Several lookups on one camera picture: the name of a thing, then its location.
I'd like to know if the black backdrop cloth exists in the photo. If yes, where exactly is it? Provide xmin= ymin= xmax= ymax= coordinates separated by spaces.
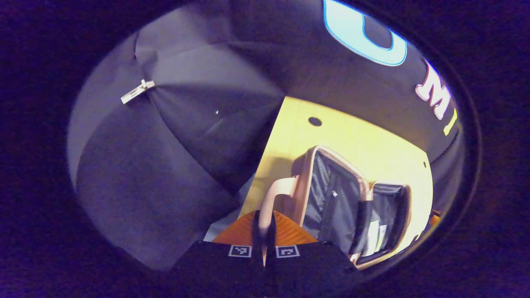
xmin=66 ymin=0 xmax=466 ymax=270

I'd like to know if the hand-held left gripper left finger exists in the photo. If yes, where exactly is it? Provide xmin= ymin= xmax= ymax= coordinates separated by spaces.
xmin=171 ymin=210 xmax=266 ymax=287

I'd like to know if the pink suitcase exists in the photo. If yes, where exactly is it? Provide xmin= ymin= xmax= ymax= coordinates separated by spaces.
xmin=258 ymin=144 xmax=413 ymax=272

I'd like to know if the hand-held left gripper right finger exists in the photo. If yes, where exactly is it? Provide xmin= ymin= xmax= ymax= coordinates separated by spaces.
xmin=264 ymin=210 xmax=360 ymax=287

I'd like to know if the green white skin care tube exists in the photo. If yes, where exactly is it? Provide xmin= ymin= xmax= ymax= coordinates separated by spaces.
xmin=364 ymin=221 xmax=388 ymax=256

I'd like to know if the white cloth clip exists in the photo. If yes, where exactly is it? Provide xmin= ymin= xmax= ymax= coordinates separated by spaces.
xmin=120 ymin=79 xmax=156 ymax=105

